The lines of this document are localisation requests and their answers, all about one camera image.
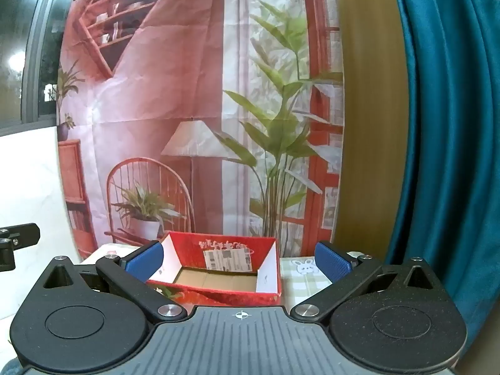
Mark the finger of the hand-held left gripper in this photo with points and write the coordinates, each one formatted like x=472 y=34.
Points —
x=21 y=235
x=6 y=256

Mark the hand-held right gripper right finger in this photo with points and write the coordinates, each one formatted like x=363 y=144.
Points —
x=332 y=261

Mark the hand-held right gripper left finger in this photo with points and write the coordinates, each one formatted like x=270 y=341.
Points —
x=145 y=261

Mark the red strawberry print cardboard box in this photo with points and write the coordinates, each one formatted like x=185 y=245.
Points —
x=187 y=250

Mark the checked rabbit print tablecloth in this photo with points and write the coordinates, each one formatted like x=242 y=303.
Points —
x=300 y=281

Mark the teal curtain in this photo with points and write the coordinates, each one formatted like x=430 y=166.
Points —
x=449 y=125

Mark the dark glass window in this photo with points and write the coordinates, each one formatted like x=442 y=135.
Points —
x=27 y=47

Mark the printed wall cloth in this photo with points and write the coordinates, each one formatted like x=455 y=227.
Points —
x=175 y=86

